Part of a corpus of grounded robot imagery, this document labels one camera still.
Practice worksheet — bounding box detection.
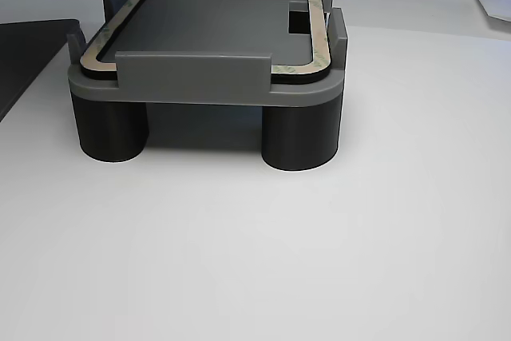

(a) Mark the black frame with tan liner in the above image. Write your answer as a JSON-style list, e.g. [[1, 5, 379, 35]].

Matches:
[[78, 0, 334, 81]]

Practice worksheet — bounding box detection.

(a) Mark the grey holder with black legs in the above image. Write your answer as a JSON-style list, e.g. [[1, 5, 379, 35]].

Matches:
[[66, 0, 349, 172]]

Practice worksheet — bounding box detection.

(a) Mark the dark grey flat plate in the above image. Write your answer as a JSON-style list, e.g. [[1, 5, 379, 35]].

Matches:
[[0, 18, 81, 122]]

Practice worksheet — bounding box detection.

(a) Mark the light grey sheet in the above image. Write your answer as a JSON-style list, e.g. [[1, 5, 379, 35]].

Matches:
[[471, 0, 511, 22]]

